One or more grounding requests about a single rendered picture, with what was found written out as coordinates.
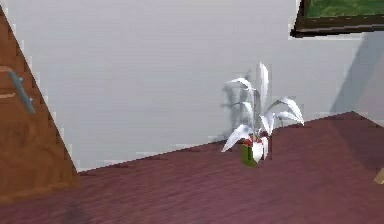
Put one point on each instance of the dark framed green picture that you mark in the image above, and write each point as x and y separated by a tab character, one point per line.
340	13

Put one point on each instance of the brown wooden room door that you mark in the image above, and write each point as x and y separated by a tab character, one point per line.
26	150

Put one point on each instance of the tan wooden furniture corner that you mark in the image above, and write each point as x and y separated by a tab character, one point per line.
380	176

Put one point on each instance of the white leaved house plant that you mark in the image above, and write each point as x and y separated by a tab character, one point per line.
258	133

